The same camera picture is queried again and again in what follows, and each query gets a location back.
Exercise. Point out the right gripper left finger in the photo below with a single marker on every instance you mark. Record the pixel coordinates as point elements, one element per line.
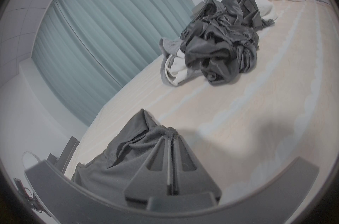
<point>148,185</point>

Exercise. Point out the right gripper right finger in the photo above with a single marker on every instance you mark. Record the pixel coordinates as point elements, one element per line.
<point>197,184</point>

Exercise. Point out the black T-shirt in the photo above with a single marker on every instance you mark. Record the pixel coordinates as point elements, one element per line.
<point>119,159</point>

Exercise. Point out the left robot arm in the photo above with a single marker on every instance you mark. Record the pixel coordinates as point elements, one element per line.
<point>26,195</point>

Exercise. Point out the bed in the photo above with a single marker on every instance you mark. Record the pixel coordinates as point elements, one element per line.
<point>264,125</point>

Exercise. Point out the pile of clothes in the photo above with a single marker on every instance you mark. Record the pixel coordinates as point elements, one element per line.
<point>219,40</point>

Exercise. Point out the white trash bin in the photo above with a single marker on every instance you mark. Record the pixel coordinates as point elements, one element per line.
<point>24,158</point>

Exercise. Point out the blue-green curtain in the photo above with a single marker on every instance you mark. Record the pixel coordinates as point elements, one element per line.
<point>106,19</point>

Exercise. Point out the grey bedside table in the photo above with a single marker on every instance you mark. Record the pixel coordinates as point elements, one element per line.
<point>198,8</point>

